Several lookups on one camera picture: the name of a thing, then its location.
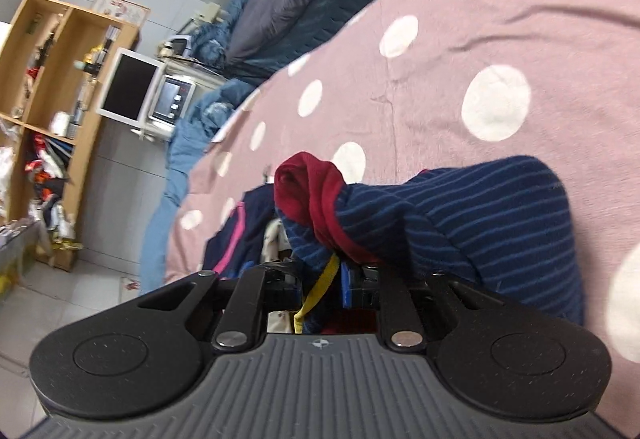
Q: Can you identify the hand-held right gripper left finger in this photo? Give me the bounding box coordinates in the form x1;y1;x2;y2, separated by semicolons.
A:
136;264;302;352

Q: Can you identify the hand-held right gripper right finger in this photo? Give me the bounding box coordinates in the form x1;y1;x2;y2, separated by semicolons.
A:
339;261;507;352

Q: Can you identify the stack of clothes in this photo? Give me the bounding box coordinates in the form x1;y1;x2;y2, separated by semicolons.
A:
202;184;302;336

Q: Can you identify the navy and red knit sweater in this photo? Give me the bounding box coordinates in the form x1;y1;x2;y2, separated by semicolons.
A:
274;152;585;336

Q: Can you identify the light blue denim cloth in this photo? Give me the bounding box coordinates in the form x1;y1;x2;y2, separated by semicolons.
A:
139;80;257;296

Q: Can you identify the white appliance with display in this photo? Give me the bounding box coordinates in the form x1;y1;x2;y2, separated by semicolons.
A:
147;73;197;123

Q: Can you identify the white framed monitor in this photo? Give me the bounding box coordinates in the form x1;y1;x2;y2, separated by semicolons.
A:
96;48;167;125

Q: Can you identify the pink polka dot blanket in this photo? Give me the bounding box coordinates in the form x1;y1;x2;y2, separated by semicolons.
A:
165;0;640;361

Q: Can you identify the blue cloth heap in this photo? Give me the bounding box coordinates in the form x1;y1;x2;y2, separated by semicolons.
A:
189;0;259;71

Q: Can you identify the metal table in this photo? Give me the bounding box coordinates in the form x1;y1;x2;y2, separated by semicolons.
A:
0;218;42;302

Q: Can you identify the wooden shelf unit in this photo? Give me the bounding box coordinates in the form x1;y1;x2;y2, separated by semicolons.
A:
0;0;142;273

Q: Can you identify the wall poster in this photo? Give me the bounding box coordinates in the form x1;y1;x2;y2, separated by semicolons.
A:
94;0;151;26

